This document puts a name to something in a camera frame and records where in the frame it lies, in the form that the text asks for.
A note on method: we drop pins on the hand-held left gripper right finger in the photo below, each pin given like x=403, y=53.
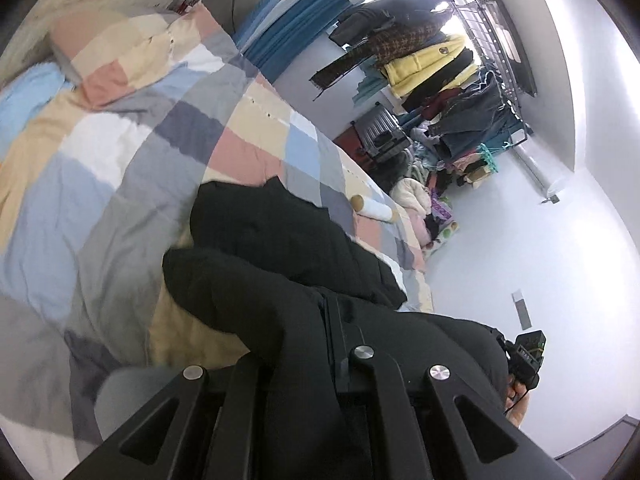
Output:
x=345, y=355

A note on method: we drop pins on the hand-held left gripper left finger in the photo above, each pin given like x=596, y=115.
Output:
x=245, y=385

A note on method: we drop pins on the black puffer jacket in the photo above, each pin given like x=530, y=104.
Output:
x=300, y=270

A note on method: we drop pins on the pile of clothes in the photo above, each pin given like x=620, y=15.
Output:
x=425, y=165

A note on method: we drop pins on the metal clothes drying rack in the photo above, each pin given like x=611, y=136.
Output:
x=495, y=60

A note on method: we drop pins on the person's right hand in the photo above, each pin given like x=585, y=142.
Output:
x=519, y=407

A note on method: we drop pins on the pink pillow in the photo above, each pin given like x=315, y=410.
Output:
x=422, y=232

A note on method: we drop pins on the fruit print cushion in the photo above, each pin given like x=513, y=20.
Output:
x=442, y=237

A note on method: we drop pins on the cream fluffy blanket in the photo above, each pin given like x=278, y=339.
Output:
x=410, y=197

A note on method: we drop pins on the white air conditioner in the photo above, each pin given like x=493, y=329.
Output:
x=535, y=175

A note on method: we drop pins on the teal clip sock hanger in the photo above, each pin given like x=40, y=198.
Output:
x=490, y=157

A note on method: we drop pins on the silver suitcase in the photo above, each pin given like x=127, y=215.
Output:
x=382, y=132

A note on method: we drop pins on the checked patchwork duvet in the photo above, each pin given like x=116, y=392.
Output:
x=150, y=170

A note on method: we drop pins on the teal hanging cloth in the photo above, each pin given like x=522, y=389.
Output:
x=370, y=90

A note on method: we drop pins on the dark red garment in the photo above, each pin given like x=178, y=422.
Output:
x=440, y=102

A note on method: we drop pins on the pale yellow jacket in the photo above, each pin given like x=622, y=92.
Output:
x=467, y=74

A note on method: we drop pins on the black coat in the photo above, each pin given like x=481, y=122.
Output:
x=455, y=72

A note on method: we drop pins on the yellow fleece jacket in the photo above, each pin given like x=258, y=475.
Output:
x=425, y=65

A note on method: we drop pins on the brown houndstooth coat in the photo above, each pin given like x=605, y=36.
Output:
x=400, y=42

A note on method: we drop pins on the blue curtain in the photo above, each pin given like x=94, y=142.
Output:
x=300, y=30

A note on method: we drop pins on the dark striped jacket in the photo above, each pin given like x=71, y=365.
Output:
x=360, y=22

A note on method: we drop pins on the blue padded board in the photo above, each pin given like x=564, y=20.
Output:
x=255, y=17

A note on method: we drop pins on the light blue pillow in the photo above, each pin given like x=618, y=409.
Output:
x=25, y=105

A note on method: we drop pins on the patchwork pillow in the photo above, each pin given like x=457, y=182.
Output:
x=105, y=50

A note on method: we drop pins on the grey wall panel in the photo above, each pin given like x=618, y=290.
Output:
x=521, y=307

